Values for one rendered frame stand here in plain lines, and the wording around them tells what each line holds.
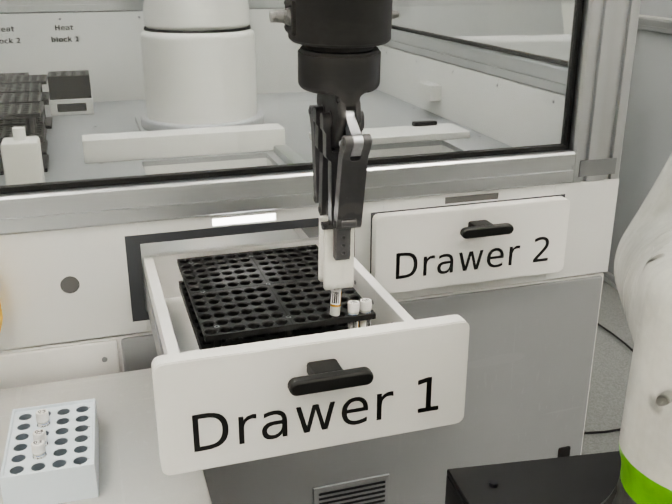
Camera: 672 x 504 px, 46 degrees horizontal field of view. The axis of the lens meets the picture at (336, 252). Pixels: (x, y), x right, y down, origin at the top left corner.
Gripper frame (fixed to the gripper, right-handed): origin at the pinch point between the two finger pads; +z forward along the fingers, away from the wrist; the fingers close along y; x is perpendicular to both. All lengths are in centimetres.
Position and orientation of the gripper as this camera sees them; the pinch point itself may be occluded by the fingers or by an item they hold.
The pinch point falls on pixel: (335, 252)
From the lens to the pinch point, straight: 79.6
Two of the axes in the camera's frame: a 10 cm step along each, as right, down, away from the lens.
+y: 2.7, 3.9, -8.8
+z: -0.2, 9.2, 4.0
